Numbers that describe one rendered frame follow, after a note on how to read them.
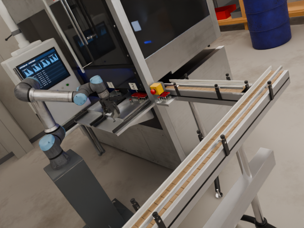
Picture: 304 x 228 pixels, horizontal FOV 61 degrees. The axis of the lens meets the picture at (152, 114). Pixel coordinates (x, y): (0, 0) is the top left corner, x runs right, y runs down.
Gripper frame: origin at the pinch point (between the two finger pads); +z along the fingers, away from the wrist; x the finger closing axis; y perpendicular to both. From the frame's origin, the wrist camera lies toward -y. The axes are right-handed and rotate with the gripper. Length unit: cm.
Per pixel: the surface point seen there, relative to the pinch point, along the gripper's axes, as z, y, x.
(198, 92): 0, -37, 48
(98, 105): 4, -12, -53
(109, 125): 3.5, 8.1, -6.3
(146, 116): 13.4, -19.7, 2.6
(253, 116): 1, -21, 95
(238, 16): 71, -419, -146
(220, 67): 22, -112, 13
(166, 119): 22.3, -28.9, 12.7
